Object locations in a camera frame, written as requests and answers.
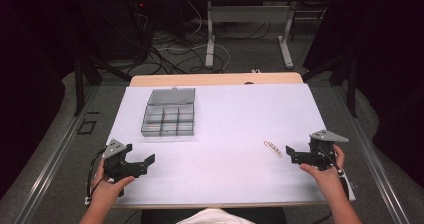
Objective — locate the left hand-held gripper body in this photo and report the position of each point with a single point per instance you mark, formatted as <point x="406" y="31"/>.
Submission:
<point x="115" y="165"/>

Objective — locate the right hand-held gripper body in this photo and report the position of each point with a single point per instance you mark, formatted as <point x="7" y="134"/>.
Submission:
<point x="322" y="150"/>

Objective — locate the person's left hand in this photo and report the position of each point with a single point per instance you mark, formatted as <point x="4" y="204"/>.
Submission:
<point x="108" y="188"/>

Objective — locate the person's right hand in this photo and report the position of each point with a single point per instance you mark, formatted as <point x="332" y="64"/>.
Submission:
<point x="325" y="177"/>

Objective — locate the clear grey compartment box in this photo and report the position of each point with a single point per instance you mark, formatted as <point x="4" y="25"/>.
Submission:
<point x="169" y="114"/>

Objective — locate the white table mat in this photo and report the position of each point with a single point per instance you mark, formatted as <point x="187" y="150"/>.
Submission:
<point x="226" y="124"/>

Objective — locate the black metal stand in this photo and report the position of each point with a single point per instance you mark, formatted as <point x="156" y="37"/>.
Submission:
<point x="346" y="77"/>
<point x="83" y="80"/>

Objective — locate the person's white shirt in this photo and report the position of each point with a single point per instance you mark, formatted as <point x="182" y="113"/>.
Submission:
<point x="215" y="218"/>

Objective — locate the light wooden table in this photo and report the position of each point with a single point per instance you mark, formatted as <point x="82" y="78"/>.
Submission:
<point x="213" y="79"/>

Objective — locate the white metal-legged desk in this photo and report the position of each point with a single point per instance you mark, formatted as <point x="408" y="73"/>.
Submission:
<point x="248" y="14"/>

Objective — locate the power strip with red light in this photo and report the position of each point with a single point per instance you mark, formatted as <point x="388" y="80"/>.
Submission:
<point x="140" y="6"/>

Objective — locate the aluminium floor rail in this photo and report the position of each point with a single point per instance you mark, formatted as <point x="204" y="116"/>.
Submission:
<point x="373" y="164"/>
<point x="50" y="164"/>

